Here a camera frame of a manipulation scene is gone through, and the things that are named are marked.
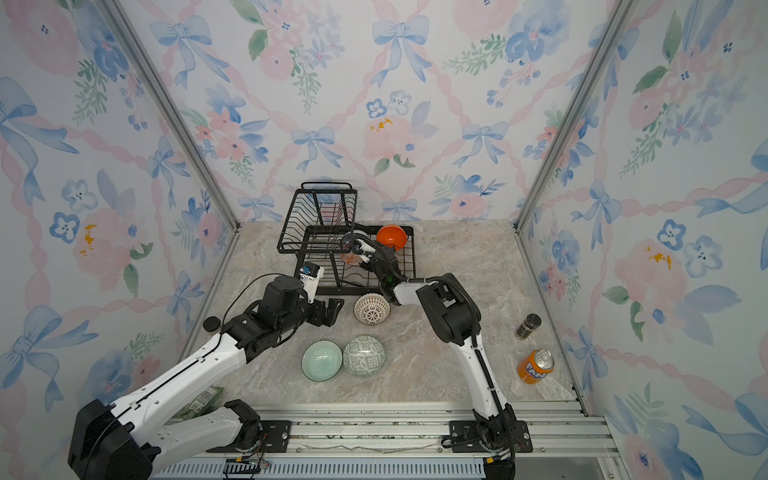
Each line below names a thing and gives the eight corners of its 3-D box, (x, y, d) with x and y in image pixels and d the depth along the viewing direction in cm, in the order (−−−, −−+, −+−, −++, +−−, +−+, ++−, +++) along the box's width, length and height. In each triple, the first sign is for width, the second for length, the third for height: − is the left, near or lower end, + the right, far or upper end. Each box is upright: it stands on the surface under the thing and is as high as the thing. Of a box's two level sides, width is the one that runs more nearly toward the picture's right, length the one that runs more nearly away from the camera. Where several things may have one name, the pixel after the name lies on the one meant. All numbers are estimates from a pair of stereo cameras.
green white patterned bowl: (343, 377, 85) (341, 372, 81) (346, 340, 92) (345, 334, 88) (385, 377, 85) (385, 372, 81) (385, 340, 92) (385, 334, 88)
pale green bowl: (302, 384, 84) (297, 378, 80) (308, 347, 91) (304, 340, 86) (341, 384, 84) (338, 378, 80) (344, 347, 91) (342, 340, 86)
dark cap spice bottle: (517, 341, 92) (530, 325, 84) (513, 330, 95) (526, 313, 86) (528, 341, 92) (543, 325, 84) (525, 330, 95) (539, 313, 86)
